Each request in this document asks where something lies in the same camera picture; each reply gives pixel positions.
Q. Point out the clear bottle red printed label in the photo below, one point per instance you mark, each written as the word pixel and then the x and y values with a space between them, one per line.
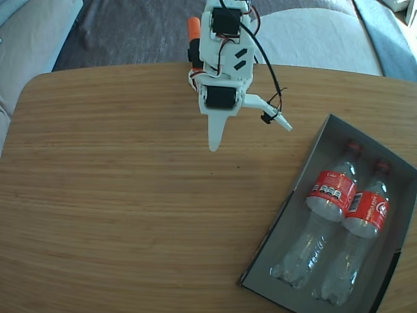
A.
pixel 325 202

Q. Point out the grey cardboard box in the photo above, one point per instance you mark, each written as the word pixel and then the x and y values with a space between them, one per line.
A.
pixel 293 247

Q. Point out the orange black clamp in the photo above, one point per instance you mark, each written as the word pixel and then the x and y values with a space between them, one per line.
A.
pixel 194 27

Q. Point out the white cushioned seat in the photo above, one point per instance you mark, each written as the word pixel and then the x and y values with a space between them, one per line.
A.
pixel 309 42

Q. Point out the blue grey blanket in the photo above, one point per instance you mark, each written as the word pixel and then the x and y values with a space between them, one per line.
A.
pixel 391 39

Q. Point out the light grey sofa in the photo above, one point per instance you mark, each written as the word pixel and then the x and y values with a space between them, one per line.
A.
pixel 32 49

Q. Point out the flat white camera plate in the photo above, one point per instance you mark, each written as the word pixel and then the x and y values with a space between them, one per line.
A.
pixel 260 102

